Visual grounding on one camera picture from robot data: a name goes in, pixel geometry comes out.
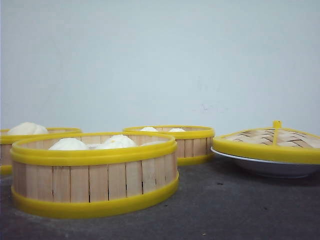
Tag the white plate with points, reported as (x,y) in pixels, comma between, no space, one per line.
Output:
(272,169)

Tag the white bun front left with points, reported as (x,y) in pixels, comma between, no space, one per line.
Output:
(69,144)

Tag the white bun rear left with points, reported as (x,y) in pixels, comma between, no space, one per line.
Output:
(148,129)

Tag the white bun left basket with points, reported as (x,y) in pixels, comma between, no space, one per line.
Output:
(27,128)

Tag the bamboo steamer basket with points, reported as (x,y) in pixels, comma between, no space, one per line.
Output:
(6,141)
(78,184)
(193,145)

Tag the woven bamboo steamer lid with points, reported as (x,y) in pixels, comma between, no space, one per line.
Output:
(273,144)

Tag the white bun rear right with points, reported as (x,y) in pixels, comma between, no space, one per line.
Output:
(176,130)

